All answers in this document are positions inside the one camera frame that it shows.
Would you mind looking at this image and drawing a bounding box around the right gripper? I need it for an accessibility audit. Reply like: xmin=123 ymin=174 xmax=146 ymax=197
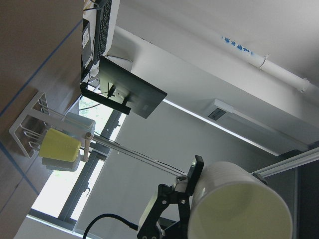
xmin=136 ymin=155 xmax=205 ymax=239

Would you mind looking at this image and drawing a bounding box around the pale green plastic cup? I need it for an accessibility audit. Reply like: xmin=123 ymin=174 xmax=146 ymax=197
xmin=187 ymin=161 xmax=293 ymax=239

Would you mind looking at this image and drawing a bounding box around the blue plastic cup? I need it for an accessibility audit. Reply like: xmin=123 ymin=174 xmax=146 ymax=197
xmin=64 ymin=112 xmax=96 ymax=134

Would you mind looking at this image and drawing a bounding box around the yellow plastic cup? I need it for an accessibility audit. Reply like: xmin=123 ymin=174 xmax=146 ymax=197
xmin=39 ymin=128 xmax=81 ymax=162

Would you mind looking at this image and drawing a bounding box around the grey plastic cup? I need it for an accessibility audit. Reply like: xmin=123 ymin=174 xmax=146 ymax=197
xmin=42 ymin=157 xmax=80 ymax=172

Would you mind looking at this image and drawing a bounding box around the black monitor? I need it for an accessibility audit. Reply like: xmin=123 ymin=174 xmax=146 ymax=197
xmin=98 ymin=56 xmax=168 ymax=120

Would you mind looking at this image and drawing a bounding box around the white ceiling pipe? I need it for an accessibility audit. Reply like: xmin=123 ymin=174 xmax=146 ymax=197
xmin=216 ymin=36 xmax=319 ymax=104

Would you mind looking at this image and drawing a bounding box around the black box with label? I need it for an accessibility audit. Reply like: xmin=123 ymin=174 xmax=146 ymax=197
xmin=81 ymin=19 xmax=92 ymax=69

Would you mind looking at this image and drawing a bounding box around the black keyboard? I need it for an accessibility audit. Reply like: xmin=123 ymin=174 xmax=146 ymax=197
xmin=93 ymin=0 xmax=112 ymax=64

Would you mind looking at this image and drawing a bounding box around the white wire cup rack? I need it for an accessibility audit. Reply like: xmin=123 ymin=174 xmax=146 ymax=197
xmin=9 ymin=92 xmax=95 ymax=162

